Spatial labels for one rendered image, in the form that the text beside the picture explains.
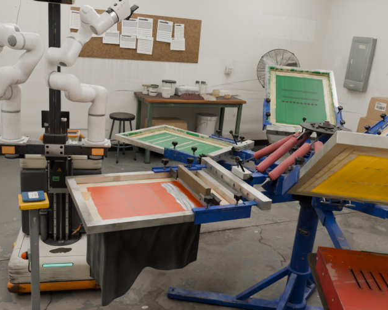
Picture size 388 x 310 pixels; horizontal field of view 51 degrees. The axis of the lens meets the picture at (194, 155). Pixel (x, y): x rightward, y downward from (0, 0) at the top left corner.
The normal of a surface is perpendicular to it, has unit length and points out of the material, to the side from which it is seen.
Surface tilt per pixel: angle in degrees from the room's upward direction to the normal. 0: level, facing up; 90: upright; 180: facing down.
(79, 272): 90
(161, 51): 90
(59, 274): 90
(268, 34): 90
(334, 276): 0
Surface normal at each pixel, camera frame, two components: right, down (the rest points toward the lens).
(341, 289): 0.09, -0.95
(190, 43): 0.42, 0.30
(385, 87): -0.90, 0.04
